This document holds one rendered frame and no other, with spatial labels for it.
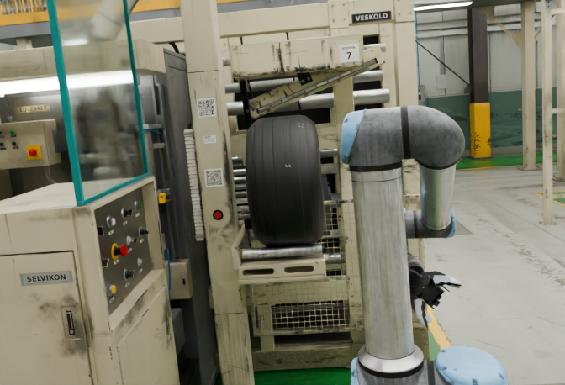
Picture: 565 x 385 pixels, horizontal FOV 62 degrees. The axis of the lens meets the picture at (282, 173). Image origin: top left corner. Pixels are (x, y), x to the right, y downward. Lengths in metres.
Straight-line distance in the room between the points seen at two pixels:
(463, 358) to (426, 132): 0.53
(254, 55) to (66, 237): 1.20
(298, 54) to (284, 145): 0.55
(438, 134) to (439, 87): 10.42
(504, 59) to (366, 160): 11.01
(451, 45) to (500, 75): 1.30
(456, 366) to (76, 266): 1.00
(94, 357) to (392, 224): 0.94
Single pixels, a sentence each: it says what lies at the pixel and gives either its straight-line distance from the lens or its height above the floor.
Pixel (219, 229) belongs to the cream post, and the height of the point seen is 1.00.
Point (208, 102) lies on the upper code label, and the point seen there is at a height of 1.53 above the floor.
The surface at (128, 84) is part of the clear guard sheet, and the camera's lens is 1.81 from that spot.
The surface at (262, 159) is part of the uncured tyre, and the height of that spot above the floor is 1.30.
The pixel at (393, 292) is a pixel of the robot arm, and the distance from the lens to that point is 1.10.
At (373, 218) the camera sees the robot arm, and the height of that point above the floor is 1.23.
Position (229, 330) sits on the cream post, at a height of 0.54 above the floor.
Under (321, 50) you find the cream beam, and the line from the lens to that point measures 2.21.
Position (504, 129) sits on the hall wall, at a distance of 11.91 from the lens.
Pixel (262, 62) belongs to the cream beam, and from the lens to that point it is 2.21.
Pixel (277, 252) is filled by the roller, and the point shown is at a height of 0.90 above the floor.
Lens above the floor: 1.49
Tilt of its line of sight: 8 degrees down
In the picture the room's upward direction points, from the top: 5 degrees counter-clockwise
